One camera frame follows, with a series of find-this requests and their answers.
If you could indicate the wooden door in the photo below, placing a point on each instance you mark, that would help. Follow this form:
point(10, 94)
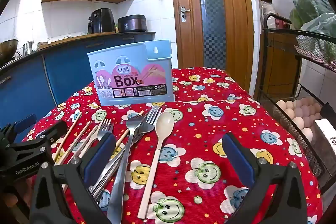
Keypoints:
point(189, 29)

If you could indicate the wooden shelf unit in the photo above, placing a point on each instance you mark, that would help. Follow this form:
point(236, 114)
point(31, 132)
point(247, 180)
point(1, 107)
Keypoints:
point(283, 61)

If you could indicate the metal bowl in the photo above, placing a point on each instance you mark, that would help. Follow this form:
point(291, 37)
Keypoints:
point(8, 49)

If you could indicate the person's left hand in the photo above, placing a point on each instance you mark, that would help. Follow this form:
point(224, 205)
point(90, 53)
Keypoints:
point(9, 199)

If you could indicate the pile of eggs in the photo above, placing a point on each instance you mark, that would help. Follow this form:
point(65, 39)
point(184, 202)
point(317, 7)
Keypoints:
point(299, 121)

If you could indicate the bagged leafy greens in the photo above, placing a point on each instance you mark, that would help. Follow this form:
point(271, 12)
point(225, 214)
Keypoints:
point(309, 3)

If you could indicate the wooden chopstick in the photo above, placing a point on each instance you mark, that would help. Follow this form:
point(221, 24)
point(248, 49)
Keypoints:
point(86, 141)
point(78, 136)
point(139, 116)
point(71, 130)

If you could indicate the dark rice cooker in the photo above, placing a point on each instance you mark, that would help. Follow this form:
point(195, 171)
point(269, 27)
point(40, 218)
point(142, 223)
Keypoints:
point(131, 23)

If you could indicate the white card box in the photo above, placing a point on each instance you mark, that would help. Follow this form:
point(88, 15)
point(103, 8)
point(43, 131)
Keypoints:
point(325, 134)

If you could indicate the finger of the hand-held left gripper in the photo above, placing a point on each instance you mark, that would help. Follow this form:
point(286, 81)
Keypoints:
point(55, 129)
point(23, 123)

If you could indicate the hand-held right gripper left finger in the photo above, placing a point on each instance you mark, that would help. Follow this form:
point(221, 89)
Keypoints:
point(101, 158)

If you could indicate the red printed tablecloth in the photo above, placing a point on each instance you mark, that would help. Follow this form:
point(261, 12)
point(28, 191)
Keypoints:
point(210, 121)

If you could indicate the white plastic jug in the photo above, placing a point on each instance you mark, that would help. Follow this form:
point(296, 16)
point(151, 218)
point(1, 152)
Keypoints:
point(265, 15)

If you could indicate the black air fryer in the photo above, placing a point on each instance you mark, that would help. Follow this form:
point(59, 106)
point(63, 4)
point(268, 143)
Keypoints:
point(101, 20)

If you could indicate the red packet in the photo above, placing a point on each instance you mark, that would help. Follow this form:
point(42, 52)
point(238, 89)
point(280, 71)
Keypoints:
point(283, 23)

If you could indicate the light blue utensil box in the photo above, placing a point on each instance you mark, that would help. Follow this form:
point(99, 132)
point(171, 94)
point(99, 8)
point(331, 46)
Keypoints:
point(131, 82)

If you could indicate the blue counter cabinet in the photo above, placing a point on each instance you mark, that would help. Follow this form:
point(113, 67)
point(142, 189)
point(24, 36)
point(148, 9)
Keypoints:
point(65, 69)

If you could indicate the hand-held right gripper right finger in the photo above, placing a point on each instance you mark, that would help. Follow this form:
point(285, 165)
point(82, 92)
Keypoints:
point(236, 158)

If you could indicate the small metal kettle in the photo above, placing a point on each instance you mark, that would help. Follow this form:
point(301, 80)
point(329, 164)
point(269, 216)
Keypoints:
point(28, 48)

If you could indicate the cream plastic spoon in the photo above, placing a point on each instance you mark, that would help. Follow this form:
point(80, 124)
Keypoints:
point(164, 121)

